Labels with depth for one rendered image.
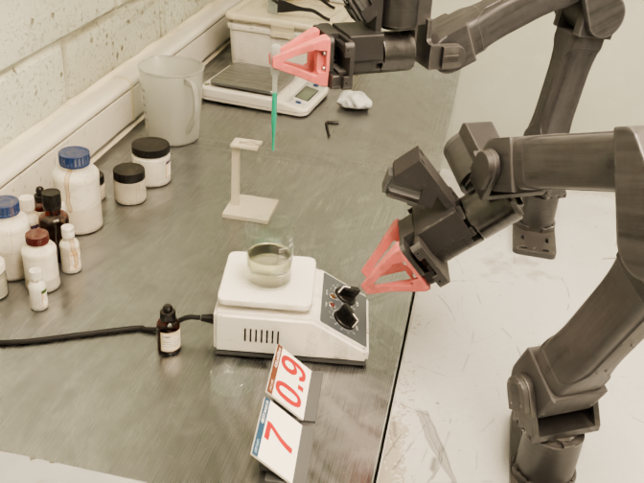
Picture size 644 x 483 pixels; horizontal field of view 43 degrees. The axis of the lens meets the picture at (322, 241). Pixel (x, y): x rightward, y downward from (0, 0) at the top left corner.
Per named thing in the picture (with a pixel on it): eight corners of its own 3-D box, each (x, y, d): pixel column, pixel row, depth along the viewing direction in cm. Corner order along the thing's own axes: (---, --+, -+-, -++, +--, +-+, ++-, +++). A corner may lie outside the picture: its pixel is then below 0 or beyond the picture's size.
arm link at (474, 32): (431, 46, 111) (618, -52, 114) (403, 28, 118) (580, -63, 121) (452, 120, 118) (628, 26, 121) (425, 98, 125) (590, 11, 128)
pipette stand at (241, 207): (278, 203, 143) (281, 136, 136) (267, 224, 136) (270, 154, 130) (235, 196, 144) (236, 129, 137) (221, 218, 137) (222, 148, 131)
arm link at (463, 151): (423, 162, 99) (453, 89, 90) (486, 157, 102) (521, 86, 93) (456, 237, 93) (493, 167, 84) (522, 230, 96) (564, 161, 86)
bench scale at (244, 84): (305, 121, 178) (306, 100, 176) (197, 101, 184) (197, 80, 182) (330, 94, 194) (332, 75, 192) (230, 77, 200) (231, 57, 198)
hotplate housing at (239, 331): (366, 311, 116) (372, 264, 112) (366, 370, 104) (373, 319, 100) (212, 299, 116) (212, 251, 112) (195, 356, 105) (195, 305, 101)
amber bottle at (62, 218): (69, 264, 121) (62, 198, 116) (39, 264, 121) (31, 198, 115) (75, 248, 125) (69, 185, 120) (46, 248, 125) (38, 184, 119)
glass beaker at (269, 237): (268, 264, 109) (271, 208, 105) (303, 283, 106) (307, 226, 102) (230, 282, 105) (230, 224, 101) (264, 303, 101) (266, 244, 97)
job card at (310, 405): (322, 375, 103) (325, 349, 101) (315, 424, 95) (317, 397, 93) (275, 369, 103) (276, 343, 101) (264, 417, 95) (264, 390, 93)
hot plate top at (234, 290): (316, 262, 111) (316, 257, 111) (311, 311, 101) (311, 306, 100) (229, 255, 111) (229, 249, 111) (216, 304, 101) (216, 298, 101)
